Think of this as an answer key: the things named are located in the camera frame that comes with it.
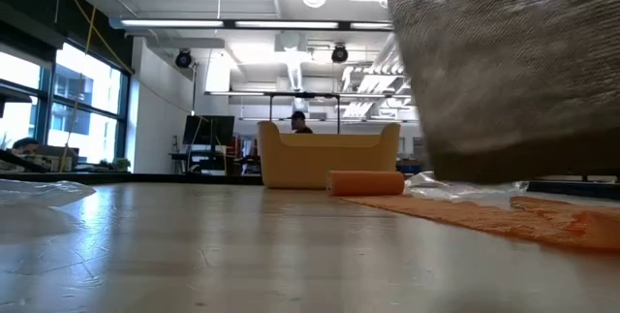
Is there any yellow plastic bin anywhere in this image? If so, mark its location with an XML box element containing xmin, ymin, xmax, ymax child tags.
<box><xmin>256</xmin><ymin>120</ymin><xmax>402</xmax><ymax>190</ymax></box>

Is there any large office window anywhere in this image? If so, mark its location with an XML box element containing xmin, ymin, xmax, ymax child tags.
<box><xmin>0</xmin><ymin>41</ymin><xmax>131</xmax><ymax>165</ymax></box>

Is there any small potted plant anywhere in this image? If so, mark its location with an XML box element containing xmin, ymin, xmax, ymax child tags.
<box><xmin>99</xmin><ymin>157</ymin><xmax>132</xmax><ymax>172</ymax></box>

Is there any black computer monitor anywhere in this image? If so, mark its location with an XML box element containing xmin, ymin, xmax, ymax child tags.
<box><xmin>182</xmin><ymin>114</ymin><xmax>236</xmax><ymax>159</ymax></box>

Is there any person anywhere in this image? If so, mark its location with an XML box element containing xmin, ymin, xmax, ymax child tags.
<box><xmin>10</xmin><ymin>137</ymin><xmax>43</xmax><ymax>156</ymax></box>
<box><xmin>289</xmin><ymin>110</ymin><xmax>314</xmax><ymax>135</ymax></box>

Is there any clear plastic bag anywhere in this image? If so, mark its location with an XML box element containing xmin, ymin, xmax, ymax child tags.
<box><xmin>0</xmin><ymin>178</ymin><xmax>97</xmax><ymax>207</ymax></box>
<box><xmin>404</xmin><ymin>171</ymin><xmax>530</xmax><ymax>203</ymax></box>

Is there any orange elastic bandage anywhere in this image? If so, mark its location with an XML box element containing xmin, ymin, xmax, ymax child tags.
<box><xmin>326</xmin><ymin>170</ymin><xmax>620</xmax><ymax>252</ymax></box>

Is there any black aluminium table frame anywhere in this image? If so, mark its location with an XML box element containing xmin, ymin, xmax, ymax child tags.
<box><xmin>0</xmin><ymin>172</ymin><xmax>620</xmax><ymax>202</ymax></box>

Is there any long ceiling light bar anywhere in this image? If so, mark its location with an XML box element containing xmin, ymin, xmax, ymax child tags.
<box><xmin>108</xmin><ymin>17</ymin><xmax>394</xmax><ymax>32</ymax></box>

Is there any yellow hanging cable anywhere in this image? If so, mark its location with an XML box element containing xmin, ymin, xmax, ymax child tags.
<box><xmin>52</xmin><ymin>0</ymin><xmax>135</xmax><ymax>172</ymax></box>

